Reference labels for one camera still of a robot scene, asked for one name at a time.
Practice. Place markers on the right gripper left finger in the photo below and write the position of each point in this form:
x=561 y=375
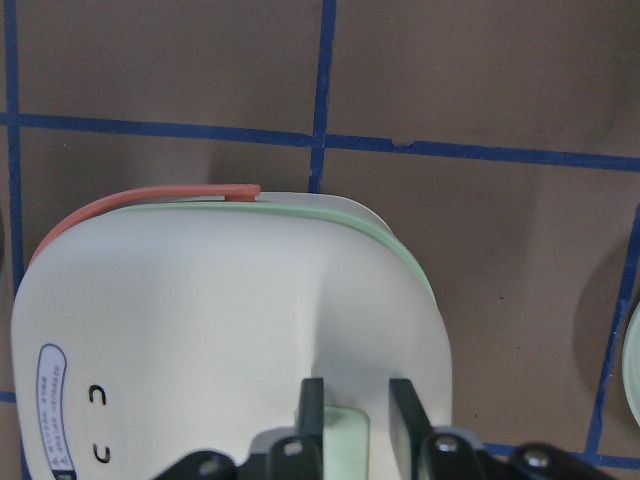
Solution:
x=310 y=427

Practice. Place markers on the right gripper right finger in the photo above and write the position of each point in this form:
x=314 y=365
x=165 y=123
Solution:
x=409 y=425

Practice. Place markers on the green plate near right arm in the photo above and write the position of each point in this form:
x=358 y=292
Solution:
x=630 y=364

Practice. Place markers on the white rice cooker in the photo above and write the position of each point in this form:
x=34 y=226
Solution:
x=172 y=320

